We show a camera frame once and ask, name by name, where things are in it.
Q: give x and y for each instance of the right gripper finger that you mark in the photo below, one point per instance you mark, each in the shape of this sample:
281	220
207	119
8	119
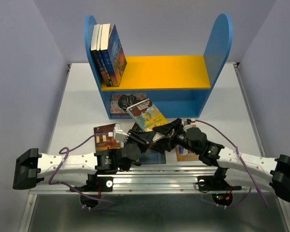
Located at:
166	144
170	128

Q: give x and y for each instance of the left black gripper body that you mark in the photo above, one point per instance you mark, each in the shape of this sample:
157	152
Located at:
126	168

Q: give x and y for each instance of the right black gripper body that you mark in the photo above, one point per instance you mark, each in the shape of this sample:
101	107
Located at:
181	138

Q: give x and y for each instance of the Three Days to See book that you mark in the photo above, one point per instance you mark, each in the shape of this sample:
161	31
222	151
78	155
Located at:
158	138

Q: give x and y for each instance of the yellow teal paperback book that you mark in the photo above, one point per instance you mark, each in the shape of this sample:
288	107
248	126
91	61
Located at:
147	115

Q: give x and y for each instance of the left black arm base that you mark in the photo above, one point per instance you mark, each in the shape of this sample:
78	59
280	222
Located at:
91	193

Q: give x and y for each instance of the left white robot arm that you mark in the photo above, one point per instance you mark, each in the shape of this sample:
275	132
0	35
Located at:
81	171

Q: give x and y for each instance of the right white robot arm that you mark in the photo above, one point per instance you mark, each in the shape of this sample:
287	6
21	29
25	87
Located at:
235	170

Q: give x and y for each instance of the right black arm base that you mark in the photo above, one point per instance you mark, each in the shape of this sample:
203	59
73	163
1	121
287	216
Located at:
222	191

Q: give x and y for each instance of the orange Othello book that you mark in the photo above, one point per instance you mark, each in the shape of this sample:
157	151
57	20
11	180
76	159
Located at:
183	154

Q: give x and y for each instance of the Nineteen Eighty-Four blue book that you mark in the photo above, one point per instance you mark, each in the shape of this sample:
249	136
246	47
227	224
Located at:
152	157

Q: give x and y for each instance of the dark door cover book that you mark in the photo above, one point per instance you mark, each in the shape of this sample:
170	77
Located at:
104	139

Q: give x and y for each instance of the Little Women floral book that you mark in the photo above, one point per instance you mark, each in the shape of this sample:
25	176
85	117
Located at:
120	103

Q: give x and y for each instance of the blue and yellow bookshelf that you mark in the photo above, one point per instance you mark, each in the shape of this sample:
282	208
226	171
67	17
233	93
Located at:
178	85

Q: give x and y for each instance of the upright blue orange book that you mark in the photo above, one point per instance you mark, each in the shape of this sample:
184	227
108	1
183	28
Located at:
115	58

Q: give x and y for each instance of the middle upright blue book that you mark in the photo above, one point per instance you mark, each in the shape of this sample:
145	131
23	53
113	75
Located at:
103	38

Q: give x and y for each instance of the leftmost upright dark book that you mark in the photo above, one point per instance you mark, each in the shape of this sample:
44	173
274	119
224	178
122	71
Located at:
96	57

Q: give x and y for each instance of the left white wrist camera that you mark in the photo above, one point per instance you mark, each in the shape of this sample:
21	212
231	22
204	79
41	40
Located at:
117	133

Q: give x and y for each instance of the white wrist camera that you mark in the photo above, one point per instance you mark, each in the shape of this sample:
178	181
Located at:
190	122
117	133

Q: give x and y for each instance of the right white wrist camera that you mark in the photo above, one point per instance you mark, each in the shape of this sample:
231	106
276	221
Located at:
190	122

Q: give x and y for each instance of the aluminium mounting rail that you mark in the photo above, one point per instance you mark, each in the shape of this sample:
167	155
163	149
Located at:
159	180

